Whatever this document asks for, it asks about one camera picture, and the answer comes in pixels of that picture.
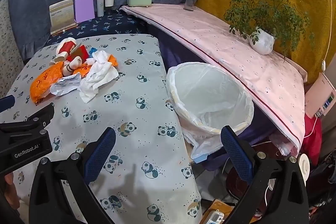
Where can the blue wrapper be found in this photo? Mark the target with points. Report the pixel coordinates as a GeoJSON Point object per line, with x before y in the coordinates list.
{"type": "Point", "coordinates": [91, 51]}

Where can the white slim bottle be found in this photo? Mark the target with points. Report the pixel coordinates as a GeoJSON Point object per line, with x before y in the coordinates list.
{"type": "Point", "coordinates": [100, 8]}

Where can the red white paper cup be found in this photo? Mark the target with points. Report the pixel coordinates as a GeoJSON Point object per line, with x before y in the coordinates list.
{"type": "Point", "coordinates": [64, 49]}

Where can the white lined trash bin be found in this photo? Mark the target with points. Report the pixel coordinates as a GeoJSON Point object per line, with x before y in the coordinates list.
{"type": "Point", "coordinates": [206, 99]}

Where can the orange plastic bag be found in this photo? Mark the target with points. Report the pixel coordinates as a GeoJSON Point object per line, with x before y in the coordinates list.
{"type": "Point", "coordinates": [40, 87]}

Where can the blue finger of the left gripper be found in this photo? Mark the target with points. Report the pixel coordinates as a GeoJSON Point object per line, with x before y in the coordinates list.
{"type": "Point", "coordinates": [7, 103]}
{"type": "Point", "coordinates": [42, 117]}

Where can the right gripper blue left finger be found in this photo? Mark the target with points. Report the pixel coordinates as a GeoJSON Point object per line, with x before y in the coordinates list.
{"type": "Point", "coordinates": [96, 153]}

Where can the pink electric kettle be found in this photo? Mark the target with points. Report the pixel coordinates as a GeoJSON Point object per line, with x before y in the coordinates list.
{"type": "Point", "coordinates": [320, 98]}

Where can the desk calendar on stand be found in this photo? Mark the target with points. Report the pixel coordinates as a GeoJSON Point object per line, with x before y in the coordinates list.
{"type": "Point", "coordinates": [62, 16]}

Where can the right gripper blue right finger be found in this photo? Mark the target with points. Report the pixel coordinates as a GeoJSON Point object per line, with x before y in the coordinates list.
{"type": "Point", "coordinates": [239, 152]}

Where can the panda print table cloth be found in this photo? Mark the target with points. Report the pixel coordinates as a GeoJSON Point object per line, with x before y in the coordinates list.
{"type": "Point", "coordinates": [147, 177]}

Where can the red paper envelope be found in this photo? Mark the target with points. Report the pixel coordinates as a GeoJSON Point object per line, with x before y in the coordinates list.
{"type": "Point", "coordinates": [79, 51]}

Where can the potted green plant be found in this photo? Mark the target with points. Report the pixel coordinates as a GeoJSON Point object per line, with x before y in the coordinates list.
{"type": "Point", "coordinates": [281, 19]}

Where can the white round appliance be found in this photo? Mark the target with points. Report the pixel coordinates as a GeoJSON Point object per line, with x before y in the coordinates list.
{"type": "Point", "coordinates": [304, 165]}

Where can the person's left hand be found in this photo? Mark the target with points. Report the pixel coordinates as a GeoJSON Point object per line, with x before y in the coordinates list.
{"type": "Point", "coordinates": [11, 192]}

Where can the pink bed cover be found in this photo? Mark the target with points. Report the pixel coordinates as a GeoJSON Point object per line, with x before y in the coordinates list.
{"type": "Point", "coordinates": [275, 83]}

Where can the white tissue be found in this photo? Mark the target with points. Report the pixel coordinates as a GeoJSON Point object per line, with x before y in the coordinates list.
{"type": "Point", "coordinates": [102, 71]}

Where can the purple card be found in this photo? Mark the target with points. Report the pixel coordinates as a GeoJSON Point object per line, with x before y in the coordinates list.
{"type": "Point", "coordinates": [84, 10]}

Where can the paper receipt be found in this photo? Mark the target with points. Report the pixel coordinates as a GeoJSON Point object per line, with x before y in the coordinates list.
{"type": "Point", "coordinates": [65, 85]}

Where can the navy floral cloth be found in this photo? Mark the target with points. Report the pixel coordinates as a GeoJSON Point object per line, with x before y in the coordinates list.
{"type": "Point", "coordinates": [119, 22]}

